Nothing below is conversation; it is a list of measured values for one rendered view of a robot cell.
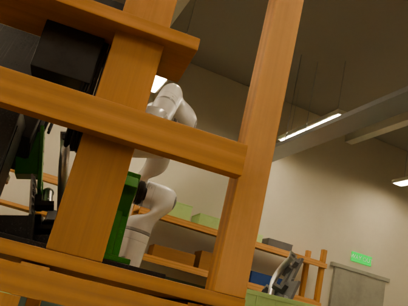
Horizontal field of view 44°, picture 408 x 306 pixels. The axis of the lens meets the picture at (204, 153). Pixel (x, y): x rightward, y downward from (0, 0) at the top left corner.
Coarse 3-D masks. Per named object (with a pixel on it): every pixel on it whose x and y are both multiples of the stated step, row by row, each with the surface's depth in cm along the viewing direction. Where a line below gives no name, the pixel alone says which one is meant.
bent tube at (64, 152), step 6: (60, 132) 163; (60, 138) 164; (60, 144) 165; (60, 150) 157; (66, 150) 156; (60, 156) 155; (66, 156) 155; (60, 162) 154; (66, 162) 154; (60, 168) 154; (66, 168) 154; (60, 174) 154; (66, 174) 154; (60, 180) 154; (66, 180) 155; (60, 186) 155; (60, 192) 156; (60, 198) 158
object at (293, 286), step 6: (300, 258) 226; (294, 264) 224; (300, 264) 223; (294, 270) 224; (294, 276) 221; (288, 282) 222; (294, 282) 214; (300, 282) 211; (288, 288) 217; (294, 288) 210; (282, 294) 220; (288, 294) 213; (294, 294) 209
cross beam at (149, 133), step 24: (0, 72) 124; (0, 96) 123; (24, 96) 124; (48, 96) 126; (72, 96) 128; (48, 120) 128; (72, 120) 126; (96, 120) 128; (120, 120) 130; (144, 120) 131; (168, 120) 133; (144, 144) 130; (168, 144) 132; (192, 144) 133; (216, 144) 135; (240, 144) 137; (216, 168) 134; (240, 168) 136
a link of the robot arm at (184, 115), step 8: (168, 88) 193; (176, 88) 195; (168, 96) 189; (176, 96) 192; (176, 104) 190; (184, 104) 204; (176, 112) 201; (184, 112) 204; (192, 112) 209; (176, 120) 207; (184, 120) 205; (192, 120) 208
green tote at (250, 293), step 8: (248, 296) 203; (256, 296) 204; (264, 296) 203; (272, 296) 204; (248, 304) 202; (256, 304) 203; (264, 304) 203; (272, 304) 203; (280, 304) 204; (288, 304) 204; (296, 304) 204; (304, 304) 204
